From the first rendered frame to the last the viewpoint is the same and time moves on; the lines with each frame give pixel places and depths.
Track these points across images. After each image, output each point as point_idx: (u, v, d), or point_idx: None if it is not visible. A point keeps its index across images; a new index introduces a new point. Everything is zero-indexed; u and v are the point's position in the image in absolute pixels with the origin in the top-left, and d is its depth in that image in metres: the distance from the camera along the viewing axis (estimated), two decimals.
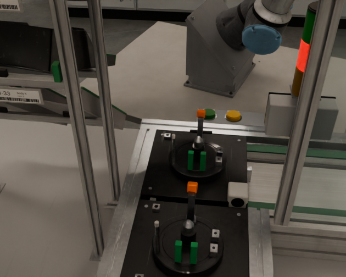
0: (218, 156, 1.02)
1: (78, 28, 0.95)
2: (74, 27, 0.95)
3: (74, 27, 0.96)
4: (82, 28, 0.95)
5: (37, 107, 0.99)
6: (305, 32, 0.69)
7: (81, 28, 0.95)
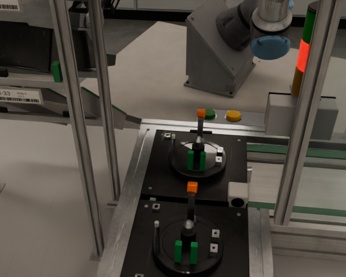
0: (218, 156, 1.02)
1: (78, 8, 0.94)
2: (74, 7, 0.94)
3: (74, 7, 0.95)
4: (82, 8, 0.94)
5: (37, 107, 0.99)
6: (305, 32, 0.69)
7: (81, 9, 0.94)
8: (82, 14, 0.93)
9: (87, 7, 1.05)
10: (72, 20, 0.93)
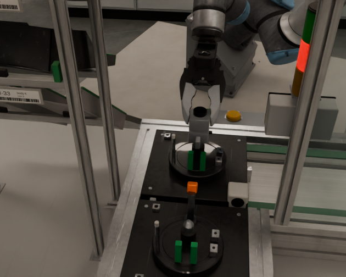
0: (218, 156, 1.02)
1: (204, 112, 0.95)
2: (199, 113, 0.95)
3: (196, 109, 0.96)
4: (205, 111, 0.96)
5: (37, 107, 0.99)
6: (305, 32, 0.69)
7: (205, 111, 0.96)
8: (208, 119, 0.95)
9: None
10: (200, 126, 0.96)
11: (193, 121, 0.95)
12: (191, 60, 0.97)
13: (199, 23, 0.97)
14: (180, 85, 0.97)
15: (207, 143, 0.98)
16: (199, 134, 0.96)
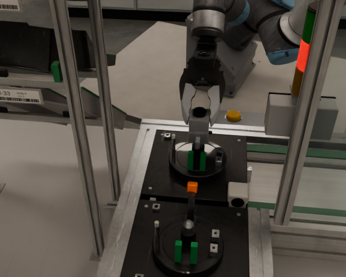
0: (218, 156, 1.02)
1: (203, 113, 0.95)
2: (199, 114, 0.95)
3: (196, 109, 0.96)
4: (205, 111, 0.96)
5: (37, 107, 0.99)
6: (305, 32, 0.69)
7: (205, 112, 0.96)
8: (208, 119, 0.95)
9: None
10: (200, 126, 0.96)
11: (193, 122, 0.95)
12: (191, 60, 0.97)
13: (199, 24, 0.97)
14: (180, 86, 0.97)
15: (207, 143, 0.98)
16: (199, 135, 0.96)
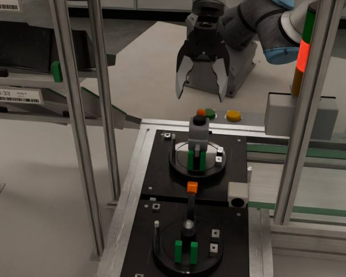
0: (218, 156, 1.02)
1: (202, 121, 0.97)
2: (199, 122, 0.96)
3: (195, 117, 0.98)
4: (205, 120, 0.97)
5: (37, 107, 0.99)
6: (305, 32, 0.69)
7: (205, 120, 0.97)
8: (208, 127, 0.97)
9: None
10: (199, 134, 0.97)
11: (193, 130, 0.96)
12: (192, 33, 0.93)
13: None
14: (178, 57, 0.93)
15: (206, 150, 0.99)
16: (199, 143, 0.98)
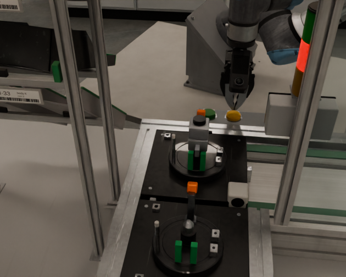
0: (218, 156, 1.02)
1: (202, 121, 0.97)
2: (199, 122, 0.96)
3: (195, 117, 0.98)
4: (205, 120, 0.97)
5: (37, 107, 0.99)
6: (305, 32, 0.69)
7: (205, 120, 0.97)
8: (208, 127, 0.97)
9: None
10: (199, 134, 0.97)
11: (193, 130, 0.96)
12: (228, 67, 1.12)
13: (234, 38, 1.06)
14: (221, 87, 1.16)
15: (206, 150, 0.99)
16: (199, 143, 0.98)
